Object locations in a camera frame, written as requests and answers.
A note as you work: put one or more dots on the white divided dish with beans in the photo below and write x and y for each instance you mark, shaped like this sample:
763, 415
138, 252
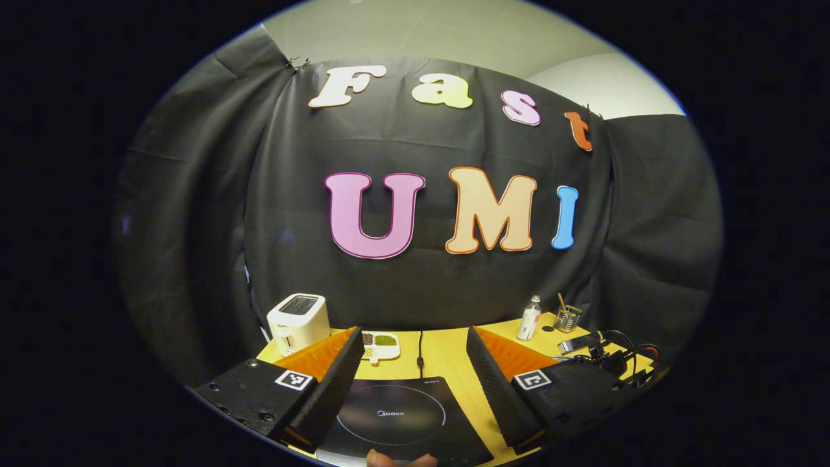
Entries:
382, 345

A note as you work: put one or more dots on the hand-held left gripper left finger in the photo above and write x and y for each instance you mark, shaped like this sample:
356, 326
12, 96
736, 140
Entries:
331, 395

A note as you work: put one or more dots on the black induction cooktop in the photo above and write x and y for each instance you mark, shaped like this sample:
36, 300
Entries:
402, 415

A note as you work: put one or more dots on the small glass jar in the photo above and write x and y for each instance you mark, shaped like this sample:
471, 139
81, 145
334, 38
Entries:
569, 319

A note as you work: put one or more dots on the small white bottle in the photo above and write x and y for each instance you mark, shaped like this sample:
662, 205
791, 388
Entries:
529, 319

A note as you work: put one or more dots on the black backdrop cloth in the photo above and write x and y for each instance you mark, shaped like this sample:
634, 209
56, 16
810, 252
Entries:
415, 272

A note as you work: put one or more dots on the white toaster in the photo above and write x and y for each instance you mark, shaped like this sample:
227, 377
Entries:
298, 321

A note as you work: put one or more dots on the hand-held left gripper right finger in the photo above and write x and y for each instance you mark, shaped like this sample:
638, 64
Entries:
496, 389

